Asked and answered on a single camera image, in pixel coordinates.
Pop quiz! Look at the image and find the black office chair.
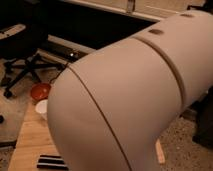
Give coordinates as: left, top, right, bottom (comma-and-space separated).
0, 0, 63, 98

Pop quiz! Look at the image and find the black striped block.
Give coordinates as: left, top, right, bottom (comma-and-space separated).
37, 155, 68, 170

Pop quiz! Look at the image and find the metal floor rail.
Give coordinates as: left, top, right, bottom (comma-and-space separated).
39, 35, 94, 63

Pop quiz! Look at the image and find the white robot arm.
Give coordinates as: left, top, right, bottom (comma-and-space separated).
47, 10, 213, 171

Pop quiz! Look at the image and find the white cup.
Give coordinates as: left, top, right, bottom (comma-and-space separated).
35, 99, 48, 119

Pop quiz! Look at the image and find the red bowl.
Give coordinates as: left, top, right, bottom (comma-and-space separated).
30, 83, 51, 101

